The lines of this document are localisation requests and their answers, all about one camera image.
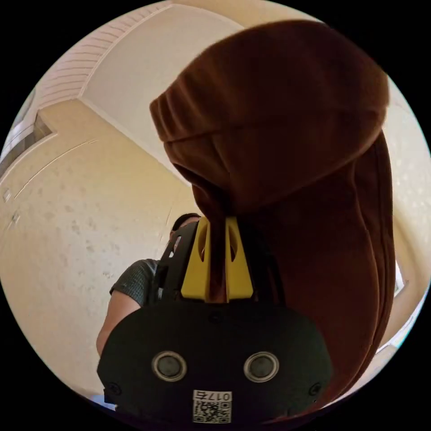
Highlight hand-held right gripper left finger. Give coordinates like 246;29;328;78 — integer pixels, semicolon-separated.
180;216;211;301

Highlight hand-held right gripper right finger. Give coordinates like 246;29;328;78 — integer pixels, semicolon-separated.
224;216;254;303

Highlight brown pants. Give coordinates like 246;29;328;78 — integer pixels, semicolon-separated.
149;18;396;426

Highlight person's body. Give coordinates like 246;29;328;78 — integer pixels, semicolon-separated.
95;212;202;358

